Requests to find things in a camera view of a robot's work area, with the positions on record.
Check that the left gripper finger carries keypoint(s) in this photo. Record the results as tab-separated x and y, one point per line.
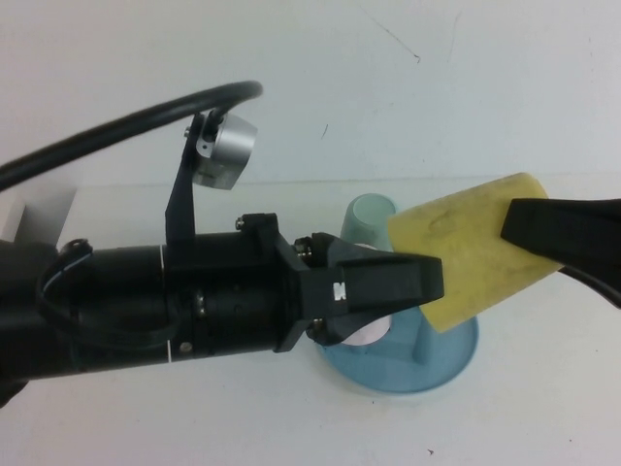
349	255
393	284

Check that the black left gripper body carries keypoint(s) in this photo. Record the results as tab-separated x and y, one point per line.
233	291

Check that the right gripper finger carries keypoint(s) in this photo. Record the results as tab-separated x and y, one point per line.
563	233
601	291

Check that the yellow plastic cup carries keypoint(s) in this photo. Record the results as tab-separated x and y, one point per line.
461	242

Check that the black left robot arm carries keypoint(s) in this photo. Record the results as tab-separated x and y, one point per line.
97	310

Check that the mint green plastic cup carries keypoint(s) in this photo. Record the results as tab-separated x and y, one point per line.
364	218

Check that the white marbled plastic cup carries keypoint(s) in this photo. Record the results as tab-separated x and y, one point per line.
371	335

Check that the blue cup stand with pegs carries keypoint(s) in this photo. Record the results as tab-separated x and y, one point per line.
388	374

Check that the white furniture panel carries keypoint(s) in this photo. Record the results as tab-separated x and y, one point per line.
10	221

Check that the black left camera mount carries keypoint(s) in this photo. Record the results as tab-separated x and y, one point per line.
180	204

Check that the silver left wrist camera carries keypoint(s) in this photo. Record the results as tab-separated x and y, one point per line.
228	150

